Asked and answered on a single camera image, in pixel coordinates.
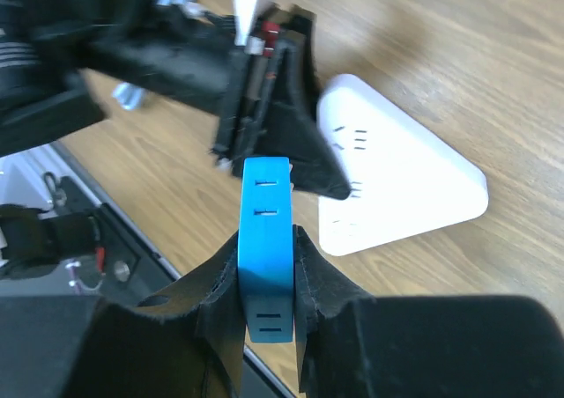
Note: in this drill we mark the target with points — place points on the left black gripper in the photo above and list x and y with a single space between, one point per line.
271 101

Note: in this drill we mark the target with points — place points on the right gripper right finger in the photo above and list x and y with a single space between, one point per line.
350 343

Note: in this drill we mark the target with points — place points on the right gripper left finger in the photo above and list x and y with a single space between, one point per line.
185 340

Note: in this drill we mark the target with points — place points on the blue plug adapter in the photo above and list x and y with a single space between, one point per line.
265 250

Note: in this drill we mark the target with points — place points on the white triangular socket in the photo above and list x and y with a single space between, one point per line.
404 179

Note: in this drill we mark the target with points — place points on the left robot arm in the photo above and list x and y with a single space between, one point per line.
174 48

